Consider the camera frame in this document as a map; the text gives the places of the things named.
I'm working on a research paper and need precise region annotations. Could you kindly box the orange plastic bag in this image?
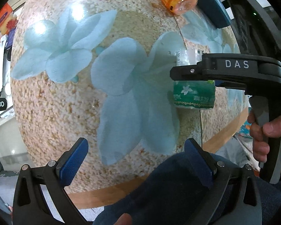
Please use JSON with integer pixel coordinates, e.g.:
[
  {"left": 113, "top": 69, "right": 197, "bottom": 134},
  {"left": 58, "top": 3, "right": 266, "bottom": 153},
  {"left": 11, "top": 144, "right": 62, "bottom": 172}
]
[{"left": 0, "top": 3, "right": 13, "bottom": 38}]

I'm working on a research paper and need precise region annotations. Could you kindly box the green tea bottle cup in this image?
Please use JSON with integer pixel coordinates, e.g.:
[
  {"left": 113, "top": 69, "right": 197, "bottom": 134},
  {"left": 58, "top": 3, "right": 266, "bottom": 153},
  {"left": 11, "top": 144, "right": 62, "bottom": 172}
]
[{"left": 173, "top": 48, "right": 215, "bottom": 109}]

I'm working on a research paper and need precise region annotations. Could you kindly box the person's right hand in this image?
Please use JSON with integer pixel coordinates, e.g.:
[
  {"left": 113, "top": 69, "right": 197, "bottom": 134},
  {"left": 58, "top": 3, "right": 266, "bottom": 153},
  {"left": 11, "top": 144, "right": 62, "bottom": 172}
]
[{"left": 247, "top": 110, "right": 281, "bottom": 163}]

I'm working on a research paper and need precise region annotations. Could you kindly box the dark blue cup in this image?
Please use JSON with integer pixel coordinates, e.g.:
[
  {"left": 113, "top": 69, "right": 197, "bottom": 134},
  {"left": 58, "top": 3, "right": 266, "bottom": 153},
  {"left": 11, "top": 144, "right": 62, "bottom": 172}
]
[{"left": 197, "top": 0, "right": 231, "bottom": 29}]

